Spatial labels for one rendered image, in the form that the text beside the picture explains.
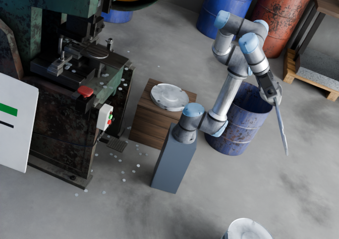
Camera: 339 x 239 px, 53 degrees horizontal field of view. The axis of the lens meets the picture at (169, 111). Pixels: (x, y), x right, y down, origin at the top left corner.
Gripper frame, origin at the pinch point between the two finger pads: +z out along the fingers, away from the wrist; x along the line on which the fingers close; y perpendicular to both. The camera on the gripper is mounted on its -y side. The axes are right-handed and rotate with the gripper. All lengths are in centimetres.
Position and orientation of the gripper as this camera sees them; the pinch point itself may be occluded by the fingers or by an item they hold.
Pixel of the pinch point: (276, 104)
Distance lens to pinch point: 155.6
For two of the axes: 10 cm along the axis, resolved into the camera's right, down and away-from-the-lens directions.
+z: 4.9, 6.8, 5.4
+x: -8.7, 3.8, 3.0
